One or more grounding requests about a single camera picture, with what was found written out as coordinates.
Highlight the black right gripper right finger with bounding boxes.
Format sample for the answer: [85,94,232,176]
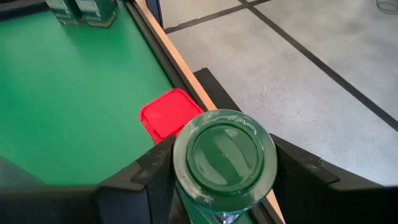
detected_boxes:
[270,133,340,224]

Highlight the green table mat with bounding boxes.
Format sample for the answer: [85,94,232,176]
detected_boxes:
[0,1,175,187]

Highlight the green-lid glass spice jar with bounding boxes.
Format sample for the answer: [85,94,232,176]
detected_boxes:
[172,108,279,224]

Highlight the black cable loop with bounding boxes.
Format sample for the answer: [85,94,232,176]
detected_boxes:
[375,0,398,15]

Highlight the red-lid patterned paprika tin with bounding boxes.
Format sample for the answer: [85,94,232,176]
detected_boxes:
[139,88,205,144]

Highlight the wooden table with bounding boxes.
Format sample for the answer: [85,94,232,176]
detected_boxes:
[135,0,285,224]

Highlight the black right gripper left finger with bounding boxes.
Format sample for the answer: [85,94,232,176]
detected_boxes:
[93,135,189,224]

